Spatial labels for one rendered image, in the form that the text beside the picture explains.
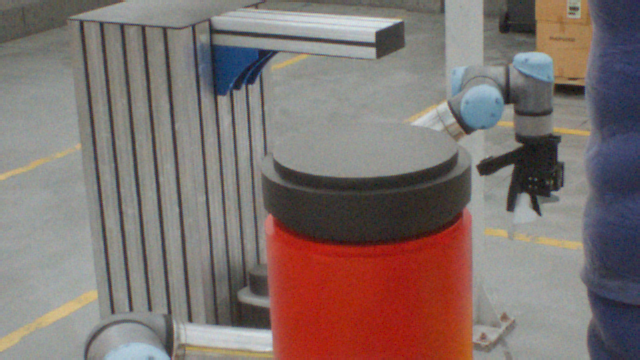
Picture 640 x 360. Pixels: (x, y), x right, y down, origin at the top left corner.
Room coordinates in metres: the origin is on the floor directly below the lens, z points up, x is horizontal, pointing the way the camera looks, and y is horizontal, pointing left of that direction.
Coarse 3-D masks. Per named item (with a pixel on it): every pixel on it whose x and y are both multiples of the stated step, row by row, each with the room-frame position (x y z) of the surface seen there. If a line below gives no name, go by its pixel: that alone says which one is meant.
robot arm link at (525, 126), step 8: (552, 112) 2.32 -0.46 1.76; (520, 120) 2.31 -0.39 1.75; (528, 120) 2.30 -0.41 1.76; (536, 120) 2.30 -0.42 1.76; (544, 120) 2.30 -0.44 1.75; (552, 120) 2.32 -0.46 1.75; (520, 128) 2.31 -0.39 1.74; (528, 128) 2.30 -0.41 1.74; (536, 128) 2.30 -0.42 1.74; (544, 128) 2.30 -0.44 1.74; (552, 128) 2.32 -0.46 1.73; (528, 136) 2.31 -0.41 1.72; (536, 136) 2.30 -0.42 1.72; (544, 136) 2.31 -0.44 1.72
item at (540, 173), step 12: (528, 144) 2.30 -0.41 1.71; (540, 144) 2.31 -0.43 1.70; (552, 144) 2.29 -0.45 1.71; (528, 156) 2.32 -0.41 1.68; (540, 156) 2.31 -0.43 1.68; (552, 156) 2.29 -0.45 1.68; (516, 168) 2.32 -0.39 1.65; (528, 168) 2.31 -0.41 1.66; (540, 168) 2.30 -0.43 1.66; (552, 168) 2.29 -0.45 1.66; (528, 180) 2.31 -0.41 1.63; (540, 180) 2.29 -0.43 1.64; (552, 180) 2.32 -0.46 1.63; (528, 192) 2.31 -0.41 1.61; (540, 192) 2.29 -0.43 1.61
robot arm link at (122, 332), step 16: (128, 320) 1.72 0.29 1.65; (96, 336) 1.69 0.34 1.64; (112, 336) 1.67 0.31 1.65; (128, 336) 1.66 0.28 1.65; (144, 336) 1.67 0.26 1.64; (96, 352) 1.66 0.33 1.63; (112, 352) 1.62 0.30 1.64; (128, 352) 1.61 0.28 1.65; (144, 352) 1.61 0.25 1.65; (160, 352) 1.63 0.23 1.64
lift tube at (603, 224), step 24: (600, 0) 1.85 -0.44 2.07; (624, 0) 1.81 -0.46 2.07; (600, 24) 1.87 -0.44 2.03; (624, 24) 1.82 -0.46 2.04; (600, 48) 1.86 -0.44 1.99; (624, 48) 1.81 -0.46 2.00; (600, 72) 1.85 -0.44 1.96; (624, 72) 1.81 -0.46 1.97; (600, 96) 1.84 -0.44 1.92; (624, 96) 1.80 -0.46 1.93; (600, 120) 1.85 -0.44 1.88; (624, 120) 1.81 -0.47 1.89; (600, 144) 1.85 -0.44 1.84; (624, 144) 1.81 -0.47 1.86; (600, 168) 1.84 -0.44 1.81; (624, 168) 1.80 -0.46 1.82; (600, 192) 1.85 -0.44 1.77; (624, 192) 1.81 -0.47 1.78; (600, 216) 1.84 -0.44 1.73; (624, 216) 1.80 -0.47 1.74; (600, 240) 1.83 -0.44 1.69; (624, 240) 1.80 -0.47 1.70; (600, 264) 1.84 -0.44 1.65; (624, 264) 1.81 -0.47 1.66; (600, 288) 1.83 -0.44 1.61; (624, 288) 1.80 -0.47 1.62
